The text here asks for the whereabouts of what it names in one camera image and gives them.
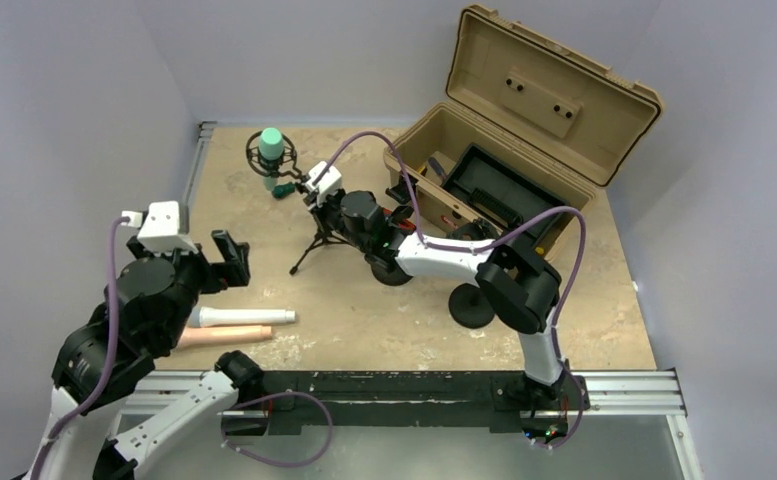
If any black tripod mic stand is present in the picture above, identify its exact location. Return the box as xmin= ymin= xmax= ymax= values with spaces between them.
xmin=245 ymin=129 xmax=350 ymax=277

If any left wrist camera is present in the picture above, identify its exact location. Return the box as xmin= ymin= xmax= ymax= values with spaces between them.
xmin=121 ymin=200 xmax=198 ymax=255

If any white microphone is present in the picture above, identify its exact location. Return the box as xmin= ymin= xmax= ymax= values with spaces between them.
xmin=187 ymin=306 xmax=298 ymax=328

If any pink microphone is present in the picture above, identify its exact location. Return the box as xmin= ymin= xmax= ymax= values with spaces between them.
xmin=176 ymin=325 xmax=273 ymax=349

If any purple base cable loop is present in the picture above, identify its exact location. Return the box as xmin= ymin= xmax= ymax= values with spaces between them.
xmin=219 ymin=390 xmax=335 ymax=470

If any tan plastic tool case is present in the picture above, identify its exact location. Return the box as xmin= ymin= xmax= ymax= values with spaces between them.
xmin=383 ymin=4 xmax=664 ymax=233

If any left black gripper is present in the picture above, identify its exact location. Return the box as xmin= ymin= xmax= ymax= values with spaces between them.
xmin=131 ymin=227 xmax=249 ymax=348

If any round base clip stand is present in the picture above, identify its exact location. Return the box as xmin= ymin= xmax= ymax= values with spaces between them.
xmin=366 ymin=184 xmax=417 ymax=287

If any green microphone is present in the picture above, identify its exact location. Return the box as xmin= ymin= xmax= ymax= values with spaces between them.
xmin=258 ymin=127 xmax=286 ymax=191

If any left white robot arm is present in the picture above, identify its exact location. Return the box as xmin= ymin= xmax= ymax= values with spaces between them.
xmin=23 ymin=230 xmax=266 ymax=479

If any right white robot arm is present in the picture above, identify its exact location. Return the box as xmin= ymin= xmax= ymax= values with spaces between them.
xmin=304 ymin=190 xmax=574 ymax=407

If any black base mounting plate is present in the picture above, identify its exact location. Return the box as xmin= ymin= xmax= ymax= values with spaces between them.
xmin=221 ymin=370 xmax=590 ymax=440

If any green handle screwdriver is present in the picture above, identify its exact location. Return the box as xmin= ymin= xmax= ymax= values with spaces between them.
xmin=271 ymin=182 xmax=297 ymax=200

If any round base shock mount stand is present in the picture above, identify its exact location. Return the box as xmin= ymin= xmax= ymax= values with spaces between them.
xmin=447 ymin=221 xmax=502 ymax=330

